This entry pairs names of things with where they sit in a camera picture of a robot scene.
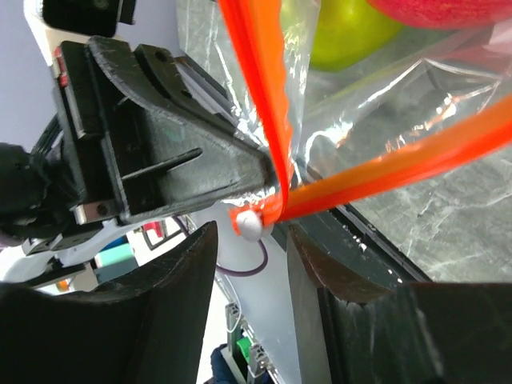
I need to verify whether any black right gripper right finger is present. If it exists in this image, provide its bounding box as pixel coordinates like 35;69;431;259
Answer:
286;226;511;383

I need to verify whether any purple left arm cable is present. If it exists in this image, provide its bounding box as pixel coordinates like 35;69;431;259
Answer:
171;215;269;277

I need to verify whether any green pear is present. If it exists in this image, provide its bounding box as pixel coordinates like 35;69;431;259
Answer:
279;0;405;73

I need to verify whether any clear zip top bag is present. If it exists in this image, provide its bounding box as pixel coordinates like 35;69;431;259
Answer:
178;1;511;241

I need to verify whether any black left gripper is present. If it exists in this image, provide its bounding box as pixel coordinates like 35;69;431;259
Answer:
51;39;272;227

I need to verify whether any red apple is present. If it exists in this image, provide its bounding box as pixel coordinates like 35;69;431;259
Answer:
368;0;511;30

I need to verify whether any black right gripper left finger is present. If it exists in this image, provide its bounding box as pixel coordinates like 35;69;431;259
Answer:
1;222;218;383

